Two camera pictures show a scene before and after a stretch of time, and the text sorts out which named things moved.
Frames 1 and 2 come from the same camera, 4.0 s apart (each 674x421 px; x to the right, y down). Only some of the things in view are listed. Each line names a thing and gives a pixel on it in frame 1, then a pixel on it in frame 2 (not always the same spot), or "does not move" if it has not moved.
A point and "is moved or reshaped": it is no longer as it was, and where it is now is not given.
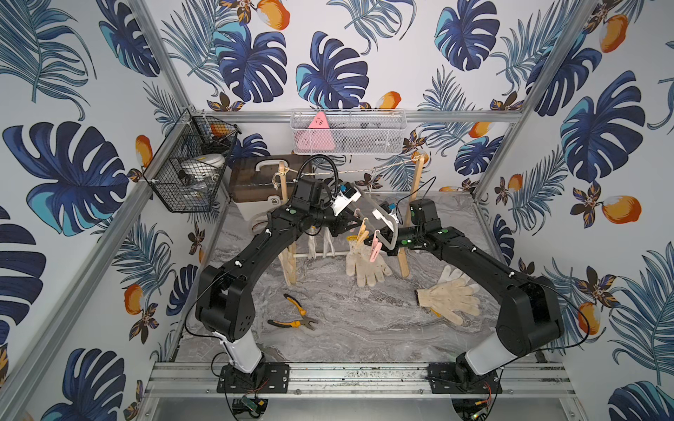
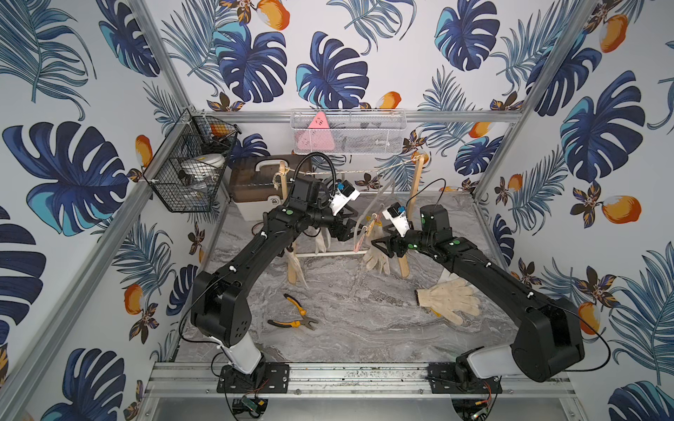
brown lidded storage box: [263, 184] does not move
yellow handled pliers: [297, 324] does not move
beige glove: [449, 298] does not move
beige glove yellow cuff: [358, 262] is moved or reshaped
